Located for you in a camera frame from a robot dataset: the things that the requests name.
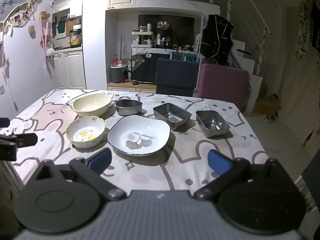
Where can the white kitchen base cabinet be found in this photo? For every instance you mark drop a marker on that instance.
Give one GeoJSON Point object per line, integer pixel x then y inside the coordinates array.
{"type": "Point", "coordinates": [72, 70]}

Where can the black printed cloth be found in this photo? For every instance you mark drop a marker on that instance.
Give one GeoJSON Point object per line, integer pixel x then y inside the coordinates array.
{"type": "Point", "coordinates": [150, 67]}

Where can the pink cartoon printed tablecloth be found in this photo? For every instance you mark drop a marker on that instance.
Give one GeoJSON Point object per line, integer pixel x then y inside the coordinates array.
{"type": "Point", "coordinates": [195, 155]}

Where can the steel rectangular tray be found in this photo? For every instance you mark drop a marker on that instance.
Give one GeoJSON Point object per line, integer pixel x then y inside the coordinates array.
{"type": "Point", "coordinates": [172, 116]}
{"type": "Point", "coordinates": [212, 125]}

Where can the yellow-rimmed lemon print bowl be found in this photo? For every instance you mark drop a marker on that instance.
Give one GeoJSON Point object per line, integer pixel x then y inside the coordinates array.
{"type": "Point", "coordinates": [85, 132]}

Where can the white kitchen wall cabinets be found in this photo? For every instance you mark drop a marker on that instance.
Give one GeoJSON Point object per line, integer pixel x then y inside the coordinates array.
{"type": "Point", "coordinates": [68, 2]}

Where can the group of bottles and jars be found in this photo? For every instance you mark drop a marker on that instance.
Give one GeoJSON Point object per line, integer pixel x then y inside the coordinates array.
{"type": "Point", "coordinates": [163, 36]}

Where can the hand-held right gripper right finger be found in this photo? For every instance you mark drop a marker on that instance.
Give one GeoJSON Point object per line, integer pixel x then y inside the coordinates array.
{"type": "Point", "coordinates": [218, 163]}

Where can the white shelf organizer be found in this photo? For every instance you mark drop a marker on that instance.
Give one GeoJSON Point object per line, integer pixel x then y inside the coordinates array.
{"type": "Point", "coordinates": [142, 38]}

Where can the patterned hanging garment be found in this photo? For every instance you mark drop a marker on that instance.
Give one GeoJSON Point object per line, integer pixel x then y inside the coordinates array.
{"type": "Point", "coordinates": [303, 30]}

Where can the teal sign plate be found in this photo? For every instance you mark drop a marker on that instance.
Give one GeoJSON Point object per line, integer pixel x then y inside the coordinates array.
{"type": "Point", "coordinates": [182, 56]}

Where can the low wooden-top drawer cabinet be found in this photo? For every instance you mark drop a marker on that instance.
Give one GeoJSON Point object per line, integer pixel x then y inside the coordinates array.
{"type": "Point", "coordinates": [125, 87]}

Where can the grey trash bin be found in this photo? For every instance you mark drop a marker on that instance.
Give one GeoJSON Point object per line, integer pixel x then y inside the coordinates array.
{"type": "Point", "coordinates": [117, 75]}

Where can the white plush toy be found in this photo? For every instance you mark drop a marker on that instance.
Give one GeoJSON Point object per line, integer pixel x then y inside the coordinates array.
{"type": "Point", "coordinates": [50, 53]}

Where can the photo wall garland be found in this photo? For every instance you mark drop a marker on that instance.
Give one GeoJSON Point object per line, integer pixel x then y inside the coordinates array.
{"type": "Point", "coordinates": [18, 15]}

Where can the teal hanging bag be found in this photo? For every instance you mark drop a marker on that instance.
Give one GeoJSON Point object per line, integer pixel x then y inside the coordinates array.
{"type": "Point", "coordinates": [61, 26]}

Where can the maroon chair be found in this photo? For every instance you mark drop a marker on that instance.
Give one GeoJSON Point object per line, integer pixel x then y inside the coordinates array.
{"type": "Point", "coordinates": [223, 87]}

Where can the black hanging vest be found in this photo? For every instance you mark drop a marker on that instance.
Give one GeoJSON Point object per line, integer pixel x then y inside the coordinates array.
{"type": "Point", "coordinates": [217, 40]}

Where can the dark upholstered chair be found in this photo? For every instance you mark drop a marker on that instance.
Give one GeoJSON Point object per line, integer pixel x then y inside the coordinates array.
{"type": "Point", "coordinates": [176, 77]}

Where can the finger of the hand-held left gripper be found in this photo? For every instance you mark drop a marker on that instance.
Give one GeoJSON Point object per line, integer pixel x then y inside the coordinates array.
{"type": "Point", "coordinates": [4, 122]}
{"type": "Point", "coordinates": [25, 140]}

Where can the round steel bowl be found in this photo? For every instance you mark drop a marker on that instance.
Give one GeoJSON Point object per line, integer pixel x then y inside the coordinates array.
{"type": "Point", "coordinates": [128, 108]}

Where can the red packet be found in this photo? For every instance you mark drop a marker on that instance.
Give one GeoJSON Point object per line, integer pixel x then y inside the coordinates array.
{"type": "Point", "coordinates": [115, 62]}

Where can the white leaf print plate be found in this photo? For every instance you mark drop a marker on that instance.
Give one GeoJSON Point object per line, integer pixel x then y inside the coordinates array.
{"type": "Point", "coordinates": [140, 135]}

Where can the pink ribbon wall hanging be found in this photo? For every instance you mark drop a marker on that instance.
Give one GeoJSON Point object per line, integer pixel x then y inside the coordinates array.
{"type": "Point", "coordinates": [44, 30]}

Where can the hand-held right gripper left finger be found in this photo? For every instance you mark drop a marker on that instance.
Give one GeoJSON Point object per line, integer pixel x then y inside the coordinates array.
{"type": "Point", "coordinates": [100, 160]}

